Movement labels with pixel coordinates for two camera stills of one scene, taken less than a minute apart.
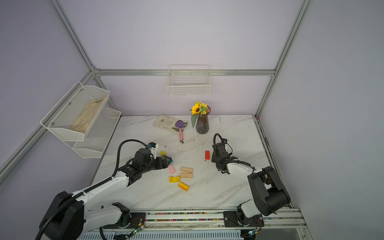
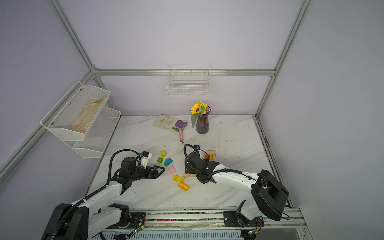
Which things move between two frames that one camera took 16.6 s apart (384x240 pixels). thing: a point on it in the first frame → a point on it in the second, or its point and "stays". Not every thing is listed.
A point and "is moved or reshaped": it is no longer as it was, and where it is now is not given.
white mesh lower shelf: (97, 135) stays
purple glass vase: (202, 124) stays
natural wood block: (186, 169) is moved or reshaped
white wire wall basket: (189, 80) stays
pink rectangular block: (171, 168) stays
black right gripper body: (214, 159) → (191, 170)
